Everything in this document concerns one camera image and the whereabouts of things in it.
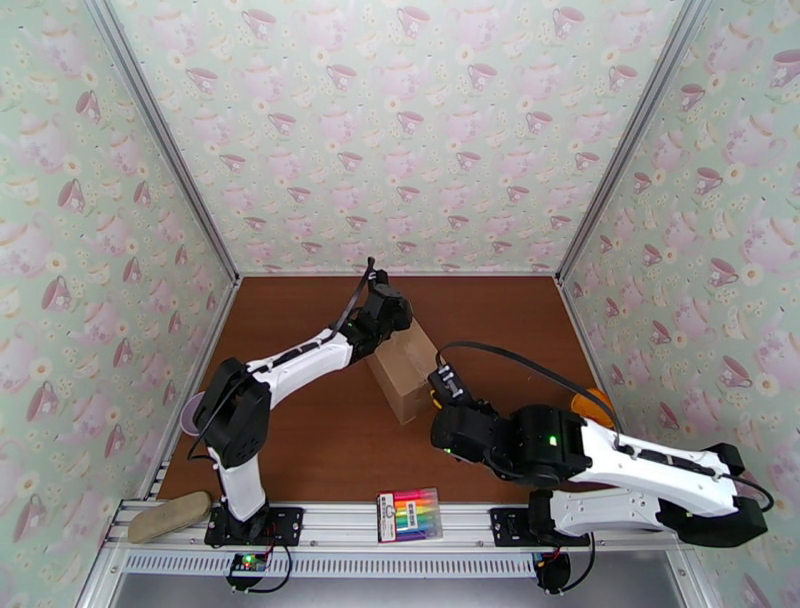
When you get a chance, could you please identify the aluminium corner post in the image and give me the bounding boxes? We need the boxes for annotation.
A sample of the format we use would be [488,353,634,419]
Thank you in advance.
[554,0,715,286]
[84,0,243,284]

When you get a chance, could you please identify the pack of coloured highlighters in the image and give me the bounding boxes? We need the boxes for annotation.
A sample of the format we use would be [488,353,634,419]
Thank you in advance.
[376,487,444,545]

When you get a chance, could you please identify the jar with orange lid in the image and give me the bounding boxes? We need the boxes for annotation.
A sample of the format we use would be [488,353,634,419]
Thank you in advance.
[569,387,618,430]

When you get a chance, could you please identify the perforated metal cable tray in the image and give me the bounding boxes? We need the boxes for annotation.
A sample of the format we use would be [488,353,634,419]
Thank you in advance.
[124,552,542,579]

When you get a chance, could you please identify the thin black wire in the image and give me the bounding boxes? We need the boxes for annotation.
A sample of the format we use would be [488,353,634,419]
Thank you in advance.
[246,544,298,595]
[562,534,601,592]

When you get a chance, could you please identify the tan oblong sponge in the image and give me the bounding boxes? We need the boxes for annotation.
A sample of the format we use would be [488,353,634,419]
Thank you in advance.
[127,491,214,545]

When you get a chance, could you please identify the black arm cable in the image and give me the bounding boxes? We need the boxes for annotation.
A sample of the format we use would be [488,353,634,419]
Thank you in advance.
[434,340,776,516]
[187,256,378,465]

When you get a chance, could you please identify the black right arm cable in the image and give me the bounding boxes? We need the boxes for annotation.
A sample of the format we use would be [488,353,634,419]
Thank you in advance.
[434,340,776,516]

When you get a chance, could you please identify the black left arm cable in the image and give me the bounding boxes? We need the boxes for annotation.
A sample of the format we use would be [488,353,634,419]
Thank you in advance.
[187,256,378,465]

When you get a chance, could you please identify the small black electronics module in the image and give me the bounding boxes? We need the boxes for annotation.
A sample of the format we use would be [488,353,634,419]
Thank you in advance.
[534,552,572,593]

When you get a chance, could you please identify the small green circuit board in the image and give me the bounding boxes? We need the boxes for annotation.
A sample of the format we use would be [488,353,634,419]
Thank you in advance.
[227,552,271,578]

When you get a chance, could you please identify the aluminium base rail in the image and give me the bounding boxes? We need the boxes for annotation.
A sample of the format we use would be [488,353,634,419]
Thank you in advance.
[102,498,704,554]

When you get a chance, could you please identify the brown cardboard express box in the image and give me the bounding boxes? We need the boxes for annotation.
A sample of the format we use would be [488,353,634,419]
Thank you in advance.
[366,318,443,427]

